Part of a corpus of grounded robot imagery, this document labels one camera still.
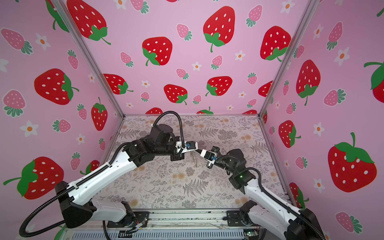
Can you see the aluminium corner post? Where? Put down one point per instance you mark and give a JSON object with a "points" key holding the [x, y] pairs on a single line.
{"points": [[79, 40], [296, 38]]}

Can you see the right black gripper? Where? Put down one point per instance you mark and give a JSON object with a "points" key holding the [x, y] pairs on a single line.
{"points": [[209, 165]]}

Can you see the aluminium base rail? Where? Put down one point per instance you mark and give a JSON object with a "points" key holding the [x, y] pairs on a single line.
{"points": [[173, 224]]}

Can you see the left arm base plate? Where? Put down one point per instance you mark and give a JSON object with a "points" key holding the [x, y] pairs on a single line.
{"points": [[131, 220]]}

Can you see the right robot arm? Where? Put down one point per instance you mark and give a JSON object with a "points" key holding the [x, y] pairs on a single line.
{"points": [[269, 211]]}

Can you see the left aluminium corner post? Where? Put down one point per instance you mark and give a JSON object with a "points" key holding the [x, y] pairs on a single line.
{"points": [[79, 40]]}

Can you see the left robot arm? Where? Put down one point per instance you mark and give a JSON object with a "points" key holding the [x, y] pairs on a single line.
{"points": [[76, 198]]}

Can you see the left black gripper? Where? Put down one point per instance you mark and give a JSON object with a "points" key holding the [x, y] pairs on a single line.
{"points": [[178, 157]]}

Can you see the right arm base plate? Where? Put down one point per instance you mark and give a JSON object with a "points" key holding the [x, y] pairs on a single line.
{"points": [[238, 218]]}

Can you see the right aluminium corner post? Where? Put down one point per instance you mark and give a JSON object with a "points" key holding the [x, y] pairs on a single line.
{"points": [[296, 38]]}

